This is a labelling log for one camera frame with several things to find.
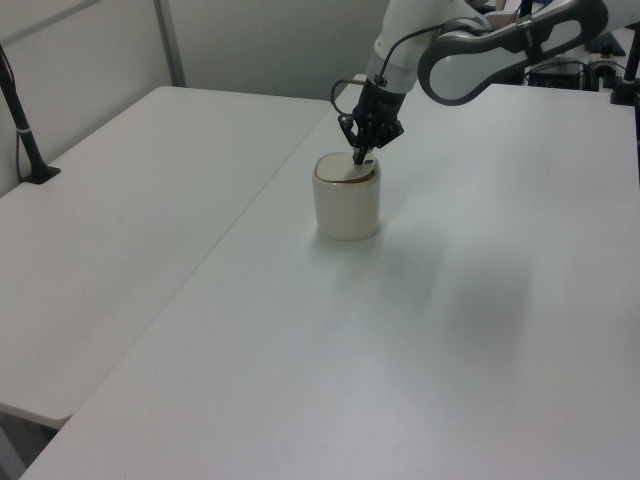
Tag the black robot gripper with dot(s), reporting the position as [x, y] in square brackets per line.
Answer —
[376, 117]

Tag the beige swing bin lid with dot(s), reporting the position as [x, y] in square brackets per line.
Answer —
[337, 167]

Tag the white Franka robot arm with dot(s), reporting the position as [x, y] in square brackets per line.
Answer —
[465, 70]

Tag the cream plastic trash bin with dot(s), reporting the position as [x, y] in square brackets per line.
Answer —
[347, 210]

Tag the black computer equipment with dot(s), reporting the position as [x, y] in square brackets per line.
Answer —
[565, 75]

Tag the grey metal partition post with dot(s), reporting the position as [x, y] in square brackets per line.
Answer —
[170, 45]

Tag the black camera stand pole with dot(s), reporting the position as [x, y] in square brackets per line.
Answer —
[625, 90]
[22, 132]

